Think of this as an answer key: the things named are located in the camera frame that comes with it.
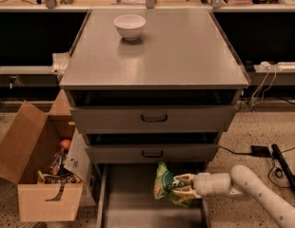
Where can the black pole on floor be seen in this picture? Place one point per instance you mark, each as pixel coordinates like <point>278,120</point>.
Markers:
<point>278,154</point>

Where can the black power adapter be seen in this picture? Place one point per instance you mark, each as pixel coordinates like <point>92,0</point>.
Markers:
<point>260,151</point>

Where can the snack packages in box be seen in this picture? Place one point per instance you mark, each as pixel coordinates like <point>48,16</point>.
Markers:
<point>56,172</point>

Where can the top grey drawer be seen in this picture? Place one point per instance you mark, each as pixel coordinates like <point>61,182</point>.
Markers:
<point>152,119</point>

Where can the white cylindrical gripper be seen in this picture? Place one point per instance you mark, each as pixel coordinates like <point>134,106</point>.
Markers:
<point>204,184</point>

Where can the orange ball in box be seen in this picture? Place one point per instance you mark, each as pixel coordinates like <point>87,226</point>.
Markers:
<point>65,144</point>

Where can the green rice chip bag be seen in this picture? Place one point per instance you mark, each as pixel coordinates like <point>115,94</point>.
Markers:
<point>164,184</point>

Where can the open cardboard box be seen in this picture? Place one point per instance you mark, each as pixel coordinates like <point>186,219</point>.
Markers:
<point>28,148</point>

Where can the white ceramic bowl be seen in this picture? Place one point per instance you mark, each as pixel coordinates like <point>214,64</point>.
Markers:
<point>129,26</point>

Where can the grey drawer cabinet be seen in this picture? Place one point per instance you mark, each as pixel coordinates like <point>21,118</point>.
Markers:
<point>181,59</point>

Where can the white power strip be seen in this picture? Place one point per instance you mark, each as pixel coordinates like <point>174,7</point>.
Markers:
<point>286,66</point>

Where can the middle grey drawer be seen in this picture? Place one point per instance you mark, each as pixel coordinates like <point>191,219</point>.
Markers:
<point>139,153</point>

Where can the bottom open grey drawer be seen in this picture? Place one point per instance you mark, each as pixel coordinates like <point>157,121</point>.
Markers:
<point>127,201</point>

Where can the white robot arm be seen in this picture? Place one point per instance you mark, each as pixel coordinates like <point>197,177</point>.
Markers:
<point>241,180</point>

